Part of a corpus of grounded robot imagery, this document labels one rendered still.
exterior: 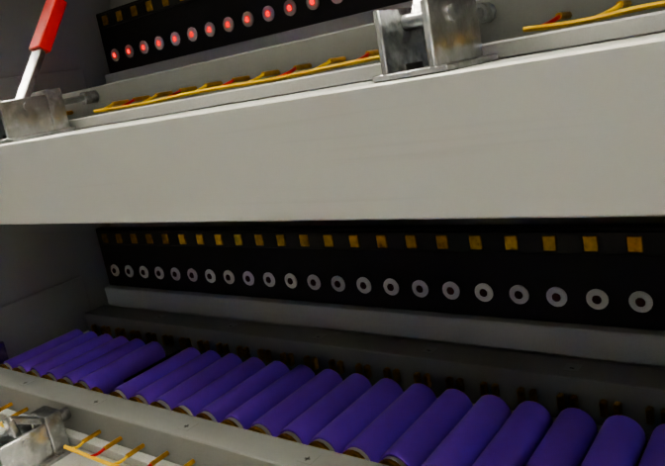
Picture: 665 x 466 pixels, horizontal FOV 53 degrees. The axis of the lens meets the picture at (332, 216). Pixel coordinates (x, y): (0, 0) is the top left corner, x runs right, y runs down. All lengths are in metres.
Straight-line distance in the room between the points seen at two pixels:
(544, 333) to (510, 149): 0.19
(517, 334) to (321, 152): 0.19
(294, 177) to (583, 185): 0.10
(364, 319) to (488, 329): 0.08
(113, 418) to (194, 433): 0.06
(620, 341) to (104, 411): 0.28
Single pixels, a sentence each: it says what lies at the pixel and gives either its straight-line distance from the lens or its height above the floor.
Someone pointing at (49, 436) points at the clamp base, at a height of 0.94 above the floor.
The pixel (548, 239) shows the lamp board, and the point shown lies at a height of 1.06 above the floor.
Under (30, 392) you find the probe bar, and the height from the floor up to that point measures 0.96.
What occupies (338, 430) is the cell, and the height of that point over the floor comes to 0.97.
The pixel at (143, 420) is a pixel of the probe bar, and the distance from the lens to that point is 0.39.
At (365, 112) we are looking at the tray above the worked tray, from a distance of 0.22.
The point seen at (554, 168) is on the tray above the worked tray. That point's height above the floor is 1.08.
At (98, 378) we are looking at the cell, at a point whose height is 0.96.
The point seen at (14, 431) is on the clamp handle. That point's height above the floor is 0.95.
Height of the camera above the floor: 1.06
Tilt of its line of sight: 1 degrees up
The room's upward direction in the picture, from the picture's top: straight up
